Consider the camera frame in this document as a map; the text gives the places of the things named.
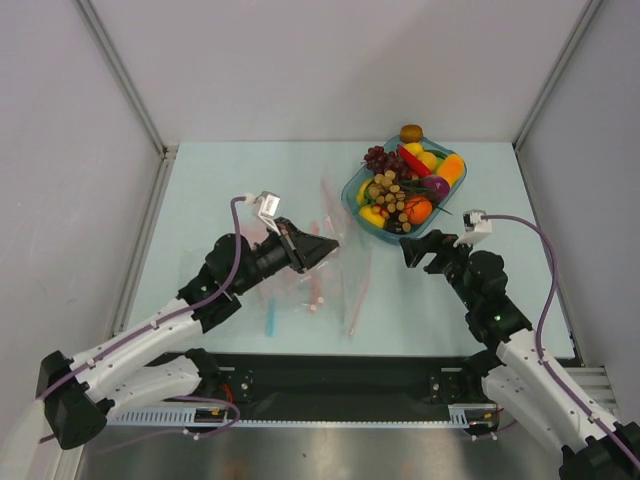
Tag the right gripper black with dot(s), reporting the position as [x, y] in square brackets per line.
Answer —
[437, 252]

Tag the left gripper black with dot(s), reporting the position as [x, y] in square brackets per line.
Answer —
[304, 250]

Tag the clear zip bag pink zipper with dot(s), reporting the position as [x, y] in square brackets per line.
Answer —
[340, 283]

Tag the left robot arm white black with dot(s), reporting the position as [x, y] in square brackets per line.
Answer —
[83, 392]

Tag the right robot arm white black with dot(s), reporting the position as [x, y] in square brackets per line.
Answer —
[515, 371]

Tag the pink dotted zip bag stack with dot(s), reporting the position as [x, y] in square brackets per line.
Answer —
[280, 280]

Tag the blue zipper bag strip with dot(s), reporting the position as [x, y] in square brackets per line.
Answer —
[271, 316]

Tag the orange fruit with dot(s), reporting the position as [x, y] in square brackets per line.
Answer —
[418, 209]

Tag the brown longan bunch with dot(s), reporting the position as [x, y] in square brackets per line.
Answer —
[390, 196]

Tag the red chili pepper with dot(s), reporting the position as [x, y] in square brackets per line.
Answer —
[419, 168]

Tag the orange mango piece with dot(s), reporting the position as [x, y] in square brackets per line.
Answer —
[451, 169]

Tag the yellow lemon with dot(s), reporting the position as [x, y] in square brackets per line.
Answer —
[425, 157]

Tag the dark red grape bunch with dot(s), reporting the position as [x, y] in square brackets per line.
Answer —
[379, 161]

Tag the brown kiwi fruit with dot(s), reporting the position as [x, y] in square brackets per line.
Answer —
[411, 133]

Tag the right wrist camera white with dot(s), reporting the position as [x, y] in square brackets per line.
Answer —
[477, 227]

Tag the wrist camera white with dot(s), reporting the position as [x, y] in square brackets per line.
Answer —
[264, 207]
[477, 227]

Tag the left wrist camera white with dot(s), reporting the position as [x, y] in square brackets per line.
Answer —
[264, 207]

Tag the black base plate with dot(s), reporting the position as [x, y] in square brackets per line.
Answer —
[361, 383]

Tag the left aluminium frame post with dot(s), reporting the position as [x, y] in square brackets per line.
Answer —
[112, 58]

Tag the aluminium frame post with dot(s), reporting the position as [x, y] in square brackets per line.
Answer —
[580, 29]
[112, 58]

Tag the white slotted cable duct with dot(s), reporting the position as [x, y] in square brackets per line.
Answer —
[459, 416]

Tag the aluminium front rail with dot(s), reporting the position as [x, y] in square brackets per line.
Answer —
[595, 382]

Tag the right aluminium frame post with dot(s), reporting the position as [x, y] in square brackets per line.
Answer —
[580, 29]

